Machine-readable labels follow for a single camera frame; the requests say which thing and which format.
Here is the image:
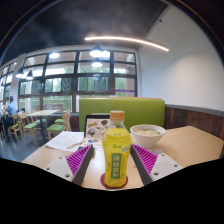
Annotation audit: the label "yellow drink bottle orange cap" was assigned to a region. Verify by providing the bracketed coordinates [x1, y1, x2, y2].
[101, 110, 132, 189]

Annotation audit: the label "black pendant lamps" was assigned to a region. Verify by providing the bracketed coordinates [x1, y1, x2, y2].
[14, 44, 111, 81]

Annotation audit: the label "green upholstered bench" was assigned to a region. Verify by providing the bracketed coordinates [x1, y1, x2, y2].
[78, 97, 166, 133]

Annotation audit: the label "black tablet with sticker picture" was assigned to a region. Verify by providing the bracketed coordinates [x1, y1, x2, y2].
[83, 114, 113, 139]

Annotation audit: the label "white bowl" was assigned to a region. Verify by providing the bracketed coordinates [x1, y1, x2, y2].
[129, 123, 167, 149]

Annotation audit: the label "long curved light strip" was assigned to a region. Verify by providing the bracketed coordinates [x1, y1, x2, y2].
[83, 35, 170, 53]

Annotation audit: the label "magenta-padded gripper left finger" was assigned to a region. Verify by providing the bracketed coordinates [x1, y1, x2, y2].
[43, 143, 95, 187]

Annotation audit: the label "wooden chairs with green seats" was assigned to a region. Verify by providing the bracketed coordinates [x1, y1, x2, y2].
[6, 109, 73, 146]

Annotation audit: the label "person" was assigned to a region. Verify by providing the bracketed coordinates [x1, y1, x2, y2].
[4, 95, 18, 129]
[0, 100, 8, 117]

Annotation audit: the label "white paper sheet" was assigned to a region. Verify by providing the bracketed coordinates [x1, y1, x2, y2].
[44, 130, 86, 153]

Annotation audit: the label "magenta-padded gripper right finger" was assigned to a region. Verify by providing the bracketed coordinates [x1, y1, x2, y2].
[129, 143, 184, 186]

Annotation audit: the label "light wooden dining table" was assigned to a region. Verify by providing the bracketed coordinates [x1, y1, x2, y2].
[26, 109, 61, 141]

